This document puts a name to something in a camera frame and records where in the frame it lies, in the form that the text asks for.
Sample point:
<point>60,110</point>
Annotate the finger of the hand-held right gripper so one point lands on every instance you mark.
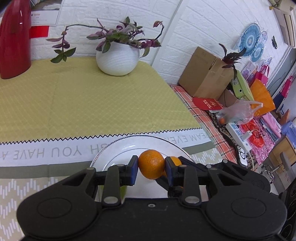
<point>188,161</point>
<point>163,182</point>

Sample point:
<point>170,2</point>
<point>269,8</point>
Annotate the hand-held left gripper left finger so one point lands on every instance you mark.
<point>133,170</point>

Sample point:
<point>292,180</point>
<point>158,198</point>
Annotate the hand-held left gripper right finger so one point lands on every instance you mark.
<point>168,172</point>

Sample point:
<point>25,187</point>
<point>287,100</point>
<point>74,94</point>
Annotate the small orange tangerine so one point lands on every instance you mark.
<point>151,165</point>
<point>176,161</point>

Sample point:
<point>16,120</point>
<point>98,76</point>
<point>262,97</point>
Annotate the green mango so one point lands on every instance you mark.
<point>123,191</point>

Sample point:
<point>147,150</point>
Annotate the white plate with thin rim line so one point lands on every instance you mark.
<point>120,150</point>

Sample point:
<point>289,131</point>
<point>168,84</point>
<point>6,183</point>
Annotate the chrome stool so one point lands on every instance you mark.
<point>283,162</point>

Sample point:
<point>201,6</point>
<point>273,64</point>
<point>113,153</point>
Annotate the plaid cloth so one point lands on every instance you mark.
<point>205,125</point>

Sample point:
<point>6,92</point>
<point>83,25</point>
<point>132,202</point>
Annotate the white power strip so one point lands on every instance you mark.
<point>238,136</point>

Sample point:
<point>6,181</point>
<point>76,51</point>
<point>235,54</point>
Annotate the red packet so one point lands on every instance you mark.
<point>207,103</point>

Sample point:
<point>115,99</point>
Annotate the clear plastic bag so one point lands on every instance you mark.
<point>238,111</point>

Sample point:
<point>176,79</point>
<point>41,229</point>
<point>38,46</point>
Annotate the small open cardboard box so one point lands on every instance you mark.
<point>227,97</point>

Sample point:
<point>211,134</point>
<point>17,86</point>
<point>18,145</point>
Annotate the orange paper bag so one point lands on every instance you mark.
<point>261,97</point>

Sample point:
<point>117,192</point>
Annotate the zigzag patterned tablecloth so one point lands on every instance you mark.
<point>92,97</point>

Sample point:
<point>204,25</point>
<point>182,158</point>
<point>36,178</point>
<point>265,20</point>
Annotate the large cardboard box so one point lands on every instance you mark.
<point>203,74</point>

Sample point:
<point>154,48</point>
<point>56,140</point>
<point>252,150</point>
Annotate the green box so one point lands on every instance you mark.
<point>241,83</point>

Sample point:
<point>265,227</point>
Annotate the pink gift bag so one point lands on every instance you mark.
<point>262,74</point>

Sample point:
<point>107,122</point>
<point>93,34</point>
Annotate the dark purple leafy plant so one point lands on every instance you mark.
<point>231,58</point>

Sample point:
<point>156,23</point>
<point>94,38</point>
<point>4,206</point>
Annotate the purple plant in white pot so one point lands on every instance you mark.
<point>118,58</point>

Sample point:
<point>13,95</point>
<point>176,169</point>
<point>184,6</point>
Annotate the white air conditioner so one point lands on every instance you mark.
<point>288,23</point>

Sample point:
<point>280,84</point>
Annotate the red thermos jug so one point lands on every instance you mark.
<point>13,39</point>

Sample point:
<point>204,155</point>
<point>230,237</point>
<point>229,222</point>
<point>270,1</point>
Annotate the medium blue patterned wall fan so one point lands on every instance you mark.
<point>257,52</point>

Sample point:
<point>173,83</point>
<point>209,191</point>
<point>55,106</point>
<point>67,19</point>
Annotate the large blue patterned wall fan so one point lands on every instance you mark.
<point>249,39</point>

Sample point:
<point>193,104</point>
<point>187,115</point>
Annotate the small black wall device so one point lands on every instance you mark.
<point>274,42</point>

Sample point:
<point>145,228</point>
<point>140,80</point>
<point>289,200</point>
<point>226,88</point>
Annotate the small pale wall fan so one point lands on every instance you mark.
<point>263,37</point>

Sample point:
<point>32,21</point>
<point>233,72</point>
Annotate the bedding wall poster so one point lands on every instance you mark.
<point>45,11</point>

